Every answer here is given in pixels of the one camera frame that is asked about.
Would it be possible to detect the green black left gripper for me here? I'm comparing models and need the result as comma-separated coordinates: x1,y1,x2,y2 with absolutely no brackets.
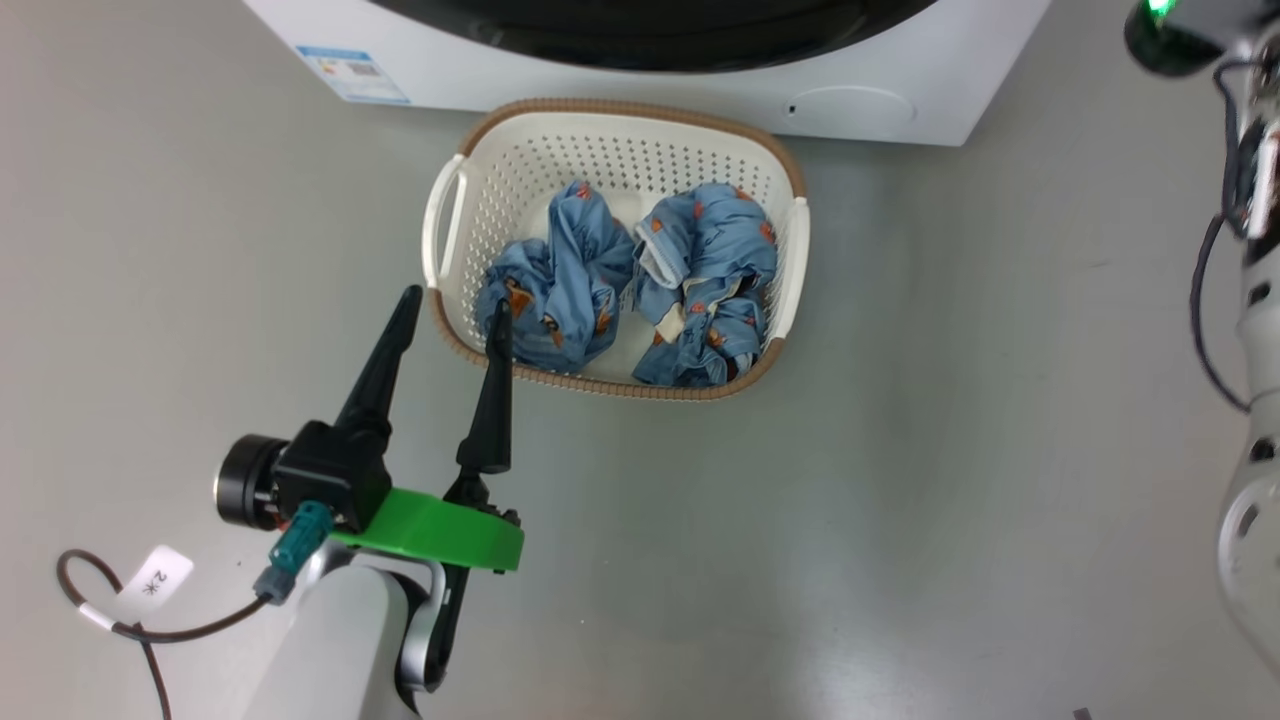
332,285,526,573

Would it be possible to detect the blue printed garment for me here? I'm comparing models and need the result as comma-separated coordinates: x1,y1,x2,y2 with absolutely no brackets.
630,182,779,389
475,180,638,376

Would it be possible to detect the cream laundry basket brown rim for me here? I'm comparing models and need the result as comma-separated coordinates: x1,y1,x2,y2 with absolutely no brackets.
422,98,809,402

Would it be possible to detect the white washing machine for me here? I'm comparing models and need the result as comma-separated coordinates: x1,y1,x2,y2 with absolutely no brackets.
243,0,1053,148

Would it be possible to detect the blue energy label sticker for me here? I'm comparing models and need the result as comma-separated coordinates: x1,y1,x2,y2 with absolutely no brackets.
296,45,411,106

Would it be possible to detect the round white filter cover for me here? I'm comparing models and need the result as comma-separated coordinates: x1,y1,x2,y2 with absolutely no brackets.
788,85,917,137

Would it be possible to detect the white cable label tag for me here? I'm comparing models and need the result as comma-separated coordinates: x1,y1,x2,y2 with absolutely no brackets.
115,545,194,611

